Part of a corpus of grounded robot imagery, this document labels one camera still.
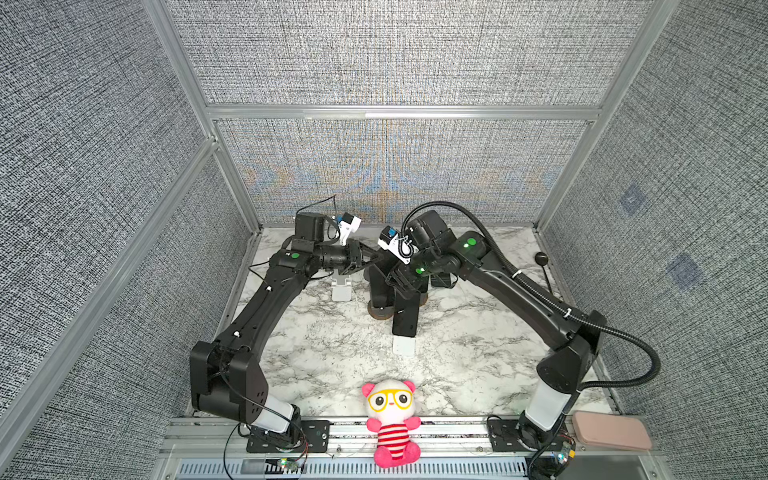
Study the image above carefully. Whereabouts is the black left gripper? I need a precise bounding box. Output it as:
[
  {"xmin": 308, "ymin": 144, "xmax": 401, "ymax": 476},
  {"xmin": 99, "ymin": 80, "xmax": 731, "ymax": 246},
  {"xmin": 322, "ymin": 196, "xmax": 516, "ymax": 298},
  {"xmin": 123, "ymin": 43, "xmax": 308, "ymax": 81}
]
[{"xmin": 314, "ymin": 240, "xmax": 383, "ymax": 276}]

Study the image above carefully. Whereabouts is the black phone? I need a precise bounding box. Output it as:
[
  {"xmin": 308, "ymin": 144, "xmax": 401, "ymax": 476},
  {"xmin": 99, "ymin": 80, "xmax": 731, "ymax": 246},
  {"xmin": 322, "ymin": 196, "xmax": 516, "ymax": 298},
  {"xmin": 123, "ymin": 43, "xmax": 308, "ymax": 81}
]
[
  {"xmin": 430, "ymin": 272, "xmax": 455, "ymax": 289},
  {"xmin": 392, "ymin": 291, "xmax": 421, "ymax": 338},
  {"xmin": 366, "ymin": 265, "xmax": 394, "ymax": 309}
]

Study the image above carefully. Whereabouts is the black front phone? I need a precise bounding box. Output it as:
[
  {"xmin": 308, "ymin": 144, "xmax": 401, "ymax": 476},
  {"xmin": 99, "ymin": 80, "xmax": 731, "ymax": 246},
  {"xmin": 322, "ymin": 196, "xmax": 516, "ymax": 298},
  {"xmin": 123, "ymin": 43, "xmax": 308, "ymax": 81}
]
[{"xmin": 392, "ymin": 291, "xmax": 421, "ymax": 338}]

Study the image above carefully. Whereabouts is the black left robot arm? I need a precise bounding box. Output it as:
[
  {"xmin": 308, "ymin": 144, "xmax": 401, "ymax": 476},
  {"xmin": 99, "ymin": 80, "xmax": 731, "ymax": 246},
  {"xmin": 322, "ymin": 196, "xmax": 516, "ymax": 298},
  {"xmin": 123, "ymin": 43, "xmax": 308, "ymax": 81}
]
[{"xmin": 189, "ymin": 212, "xmax": 375, "ymax": 451}]

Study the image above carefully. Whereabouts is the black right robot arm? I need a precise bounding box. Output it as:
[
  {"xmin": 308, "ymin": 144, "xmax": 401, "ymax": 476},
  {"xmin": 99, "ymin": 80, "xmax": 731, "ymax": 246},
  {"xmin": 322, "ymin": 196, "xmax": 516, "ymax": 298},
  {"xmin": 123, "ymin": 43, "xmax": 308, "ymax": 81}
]
[{"xmin": 368, "ymin": 202, "xmax": 607, "ymax": 451}]

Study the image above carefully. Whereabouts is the white rear phone stand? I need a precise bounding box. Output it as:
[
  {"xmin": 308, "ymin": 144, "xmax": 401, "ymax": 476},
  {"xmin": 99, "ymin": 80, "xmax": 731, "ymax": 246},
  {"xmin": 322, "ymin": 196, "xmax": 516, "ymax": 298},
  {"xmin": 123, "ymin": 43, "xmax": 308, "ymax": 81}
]
[{"xmin": 331, "ymin": 273, "xmax": 353, "ymax": 302}]

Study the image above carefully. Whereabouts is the white phone stand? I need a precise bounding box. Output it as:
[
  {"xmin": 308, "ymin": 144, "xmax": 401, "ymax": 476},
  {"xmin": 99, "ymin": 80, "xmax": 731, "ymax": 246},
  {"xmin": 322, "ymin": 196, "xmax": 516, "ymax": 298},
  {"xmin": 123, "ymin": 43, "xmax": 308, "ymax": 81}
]
[
  {"xmin": 331, "ymin": 273, "xmax": 353, "ymax": 302},
  {"xmin": 392, "ymin": 335, "xmax": 416, "ymax": 358}
]

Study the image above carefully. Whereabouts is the white front phone stand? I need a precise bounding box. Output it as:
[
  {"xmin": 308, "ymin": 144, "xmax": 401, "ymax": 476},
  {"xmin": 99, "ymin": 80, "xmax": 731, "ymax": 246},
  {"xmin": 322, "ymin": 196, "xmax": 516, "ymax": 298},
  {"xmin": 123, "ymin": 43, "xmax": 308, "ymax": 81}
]
[{"xmin": 392, "ymin": 335, "xmax": 416, "ymax": 358}]

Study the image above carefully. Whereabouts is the pink panda plush toy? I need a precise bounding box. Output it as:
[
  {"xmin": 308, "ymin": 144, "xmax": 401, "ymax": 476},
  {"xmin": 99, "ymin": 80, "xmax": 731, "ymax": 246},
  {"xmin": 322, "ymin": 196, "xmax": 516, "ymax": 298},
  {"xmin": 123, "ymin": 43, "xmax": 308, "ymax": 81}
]
[{"xmin": 361, "ymin": 379, "xmax": 422, "ymax": 469}]

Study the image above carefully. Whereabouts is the pink pad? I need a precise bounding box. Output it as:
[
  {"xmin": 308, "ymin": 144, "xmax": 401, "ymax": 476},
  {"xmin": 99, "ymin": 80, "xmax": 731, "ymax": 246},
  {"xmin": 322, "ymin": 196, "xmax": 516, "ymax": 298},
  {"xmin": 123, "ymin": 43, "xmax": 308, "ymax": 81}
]
[{"xmin": 572, "ymin": 411, "xmax": 653, "ymax": 451}]

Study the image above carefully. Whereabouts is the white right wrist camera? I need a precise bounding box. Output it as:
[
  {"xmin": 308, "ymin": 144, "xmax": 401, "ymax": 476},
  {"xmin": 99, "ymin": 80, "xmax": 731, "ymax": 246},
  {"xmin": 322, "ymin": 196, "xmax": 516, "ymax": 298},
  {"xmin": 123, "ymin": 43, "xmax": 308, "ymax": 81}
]
[{"xmin": 377, "ymin": 226, "xmax": 415, "ymax": 265}]

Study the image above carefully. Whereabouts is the black corrugated cable hose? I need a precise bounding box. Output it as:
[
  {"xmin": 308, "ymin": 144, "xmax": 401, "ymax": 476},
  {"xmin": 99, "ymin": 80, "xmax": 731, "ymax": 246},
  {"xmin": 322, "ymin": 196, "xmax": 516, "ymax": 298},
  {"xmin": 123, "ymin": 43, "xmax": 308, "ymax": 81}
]
[{"xmin": 400, "ymin": 200, "xmax": 662, "ymax": 391}]

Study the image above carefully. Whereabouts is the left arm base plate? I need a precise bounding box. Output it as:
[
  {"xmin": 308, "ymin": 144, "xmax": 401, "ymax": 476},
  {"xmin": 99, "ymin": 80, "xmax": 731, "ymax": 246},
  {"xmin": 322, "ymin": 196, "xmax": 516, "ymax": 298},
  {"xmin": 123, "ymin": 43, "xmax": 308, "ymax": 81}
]
[{"xmin": 246, "ymin": 420, "xmax": 332, "ymax": 454}]

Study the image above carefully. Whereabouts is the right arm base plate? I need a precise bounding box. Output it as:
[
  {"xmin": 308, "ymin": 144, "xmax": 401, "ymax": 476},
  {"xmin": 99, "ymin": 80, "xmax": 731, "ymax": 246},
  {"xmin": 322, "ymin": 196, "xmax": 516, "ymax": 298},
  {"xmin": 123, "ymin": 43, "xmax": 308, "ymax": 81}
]
[{"xmin": 485, "ymin": 415, "xmax": 527, "ymax": 453}]

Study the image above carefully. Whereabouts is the aluminium front rail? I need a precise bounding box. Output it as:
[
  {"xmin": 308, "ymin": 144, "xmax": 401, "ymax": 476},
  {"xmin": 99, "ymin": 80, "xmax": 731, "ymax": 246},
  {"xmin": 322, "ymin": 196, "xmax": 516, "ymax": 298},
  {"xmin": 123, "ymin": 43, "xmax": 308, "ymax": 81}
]
[{"xmin": 152, "ymin": 416, "xmax": 673, "ymax": 480}]

